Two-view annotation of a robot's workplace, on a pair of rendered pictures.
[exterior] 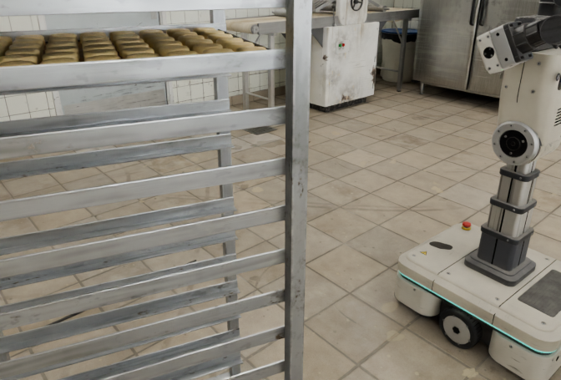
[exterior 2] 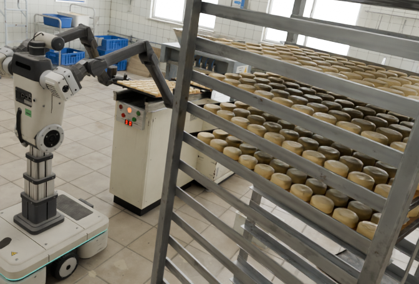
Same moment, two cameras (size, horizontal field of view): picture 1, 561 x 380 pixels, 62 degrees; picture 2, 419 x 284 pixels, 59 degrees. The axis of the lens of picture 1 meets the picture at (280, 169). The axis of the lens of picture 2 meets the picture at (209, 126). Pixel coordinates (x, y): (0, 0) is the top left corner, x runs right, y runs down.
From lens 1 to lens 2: 183 cm
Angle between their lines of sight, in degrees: 101
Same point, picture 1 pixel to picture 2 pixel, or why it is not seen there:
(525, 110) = (55, 115)
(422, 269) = (34, 258)
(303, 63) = not seen: hidden behind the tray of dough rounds
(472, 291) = (68, 236)
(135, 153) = (216, 254)
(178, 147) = (193, 234)
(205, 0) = not seen: hidden behind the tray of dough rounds
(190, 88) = not seen: outside the picture
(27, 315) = (353, 271)
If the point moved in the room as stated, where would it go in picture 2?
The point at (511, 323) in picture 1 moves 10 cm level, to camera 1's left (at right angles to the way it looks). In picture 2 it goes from (95, 229) to (96, 239)
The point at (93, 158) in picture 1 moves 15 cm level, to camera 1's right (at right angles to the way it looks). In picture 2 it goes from (240, 274) to (221, 238)
